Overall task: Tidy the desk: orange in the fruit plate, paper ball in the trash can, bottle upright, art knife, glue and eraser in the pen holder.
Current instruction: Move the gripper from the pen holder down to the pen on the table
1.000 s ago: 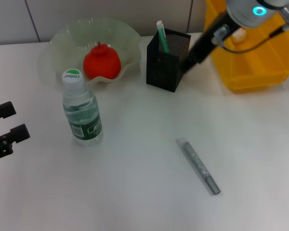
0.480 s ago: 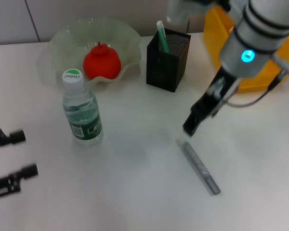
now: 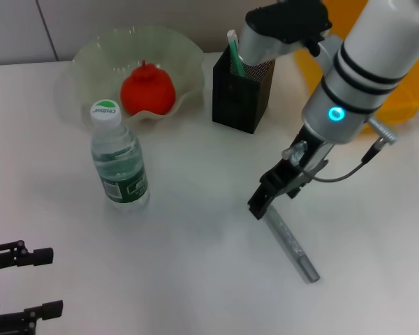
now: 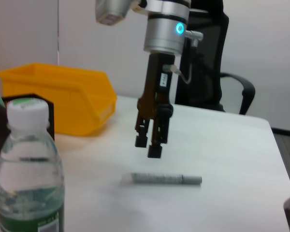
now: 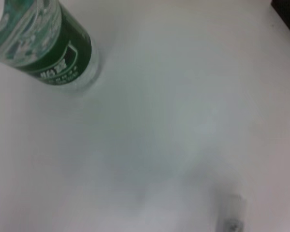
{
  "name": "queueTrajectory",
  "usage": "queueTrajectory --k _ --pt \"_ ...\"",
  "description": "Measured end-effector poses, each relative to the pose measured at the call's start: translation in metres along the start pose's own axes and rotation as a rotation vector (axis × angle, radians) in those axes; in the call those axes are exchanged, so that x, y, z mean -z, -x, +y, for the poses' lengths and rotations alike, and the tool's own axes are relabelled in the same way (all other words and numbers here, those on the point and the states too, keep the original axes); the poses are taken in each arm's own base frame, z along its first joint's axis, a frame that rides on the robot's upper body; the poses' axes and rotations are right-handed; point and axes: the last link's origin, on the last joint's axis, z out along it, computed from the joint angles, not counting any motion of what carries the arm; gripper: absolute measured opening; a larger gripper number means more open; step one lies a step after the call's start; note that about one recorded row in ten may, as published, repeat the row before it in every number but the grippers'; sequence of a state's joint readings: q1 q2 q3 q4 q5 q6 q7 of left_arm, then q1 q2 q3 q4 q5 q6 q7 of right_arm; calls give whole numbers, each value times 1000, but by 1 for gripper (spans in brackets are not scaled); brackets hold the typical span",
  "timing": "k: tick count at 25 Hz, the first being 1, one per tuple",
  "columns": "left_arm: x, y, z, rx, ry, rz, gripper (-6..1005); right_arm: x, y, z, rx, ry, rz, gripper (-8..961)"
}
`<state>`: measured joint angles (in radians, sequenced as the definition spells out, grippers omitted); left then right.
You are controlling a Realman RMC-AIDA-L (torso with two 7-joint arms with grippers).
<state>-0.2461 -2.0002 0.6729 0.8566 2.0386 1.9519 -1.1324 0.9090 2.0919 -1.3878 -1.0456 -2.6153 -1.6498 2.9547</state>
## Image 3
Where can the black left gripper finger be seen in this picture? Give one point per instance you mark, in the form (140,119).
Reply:
(35,256)
(42,310)

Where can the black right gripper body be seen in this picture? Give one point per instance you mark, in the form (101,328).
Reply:
(300,164)

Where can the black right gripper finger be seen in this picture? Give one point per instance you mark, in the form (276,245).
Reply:
(293,192)
(262,200)

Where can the grey marker pen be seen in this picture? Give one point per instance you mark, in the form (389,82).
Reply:
(290,244)

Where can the clear bottle with green label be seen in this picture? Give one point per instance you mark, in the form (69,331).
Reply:
(120,167)

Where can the mint green pen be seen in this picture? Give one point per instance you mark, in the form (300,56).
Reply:
(237,56)

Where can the red-orange toy orange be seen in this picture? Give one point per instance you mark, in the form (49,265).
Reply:
(148,92)

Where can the black mesh pen holder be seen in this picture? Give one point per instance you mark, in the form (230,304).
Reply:
(237,101)

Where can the translucent wavy glass fruit bowl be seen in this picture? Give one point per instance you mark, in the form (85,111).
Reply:
(181,59)

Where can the yellow plastic bin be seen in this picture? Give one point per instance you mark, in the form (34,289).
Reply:
(405,101)

